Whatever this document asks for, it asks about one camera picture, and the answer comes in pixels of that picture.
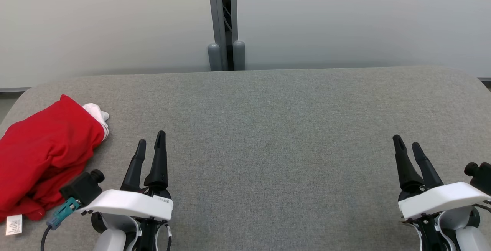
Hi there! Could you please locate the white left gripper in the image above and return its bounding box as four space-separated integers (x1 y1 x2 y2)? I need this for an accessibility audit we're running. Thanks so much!
77 130 174 221

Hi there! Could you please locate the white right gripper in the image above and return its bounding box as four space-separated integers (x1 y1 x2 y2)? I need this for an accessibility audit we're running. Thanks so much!
392 134 491 220

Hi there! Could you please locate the red basketball jersey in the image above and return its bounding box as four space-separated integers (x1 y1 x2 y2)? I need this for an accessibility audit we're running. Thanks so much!
0 94 110 213

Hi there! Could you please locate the left camera cable teal plug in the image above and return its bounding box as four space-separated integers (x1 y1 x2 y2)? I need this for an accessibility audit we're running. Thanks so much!
40 197 82 251

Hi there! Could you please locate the grey cylindrical post foot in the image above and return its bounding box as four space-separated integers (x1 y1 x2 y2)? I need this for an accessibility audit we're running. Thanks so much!
233 40 246 71
208 43 222 72

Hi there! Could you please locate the grey metal partition post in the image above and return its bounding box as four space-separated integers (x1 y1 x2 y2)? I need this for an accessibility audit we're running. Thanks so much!
207 0 238 71

